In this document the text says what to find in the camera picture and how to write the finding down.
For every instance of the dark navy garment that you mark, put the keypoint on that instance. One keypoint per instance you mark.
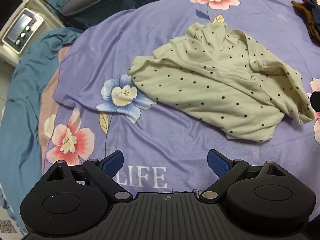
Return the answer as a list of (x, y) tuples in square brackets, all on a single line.
[(313, 7)]

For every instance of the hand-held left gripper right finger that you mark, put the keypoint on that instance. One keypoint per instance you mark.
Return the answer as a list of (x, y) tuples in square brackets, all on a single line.
[(217, 165)]

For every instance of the purple floral blanket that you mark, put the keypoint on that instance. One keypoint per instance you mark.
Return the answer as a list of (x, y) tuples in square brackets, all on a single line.
[(155, 42)]

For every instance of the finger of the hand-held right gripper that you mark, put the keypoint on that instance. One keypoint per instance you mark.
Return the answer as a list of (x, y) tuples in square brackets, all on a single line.
[(315, 100)]

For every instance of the cream polka dot shirt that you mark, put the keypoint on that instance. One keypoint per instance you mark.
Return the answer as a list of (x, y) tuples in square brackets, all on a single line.
[(212, 80)]

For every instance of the square code sticker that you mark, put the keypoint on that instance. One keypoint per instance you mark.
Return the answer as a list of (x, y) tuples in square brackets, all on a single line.
[(6, 226)]

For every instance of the white appliance with control panel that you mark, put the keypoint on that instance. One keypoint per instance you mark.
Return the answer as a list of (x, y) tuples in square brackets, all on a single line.
[(23, 27)]

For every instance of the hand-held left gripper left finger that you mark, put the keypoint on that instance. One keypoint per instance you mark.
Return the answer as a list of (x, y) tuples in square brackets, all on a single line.
[(113, 164)]

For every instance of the teal blue quilt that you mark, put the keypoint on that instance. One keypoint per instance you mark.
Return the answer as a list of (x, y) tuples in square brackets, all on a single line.
[(22, 105)]

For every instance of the brown garment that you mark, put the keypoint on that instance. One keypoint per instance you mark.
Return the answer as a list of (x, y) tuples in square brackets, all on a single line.
[(308, 20)]

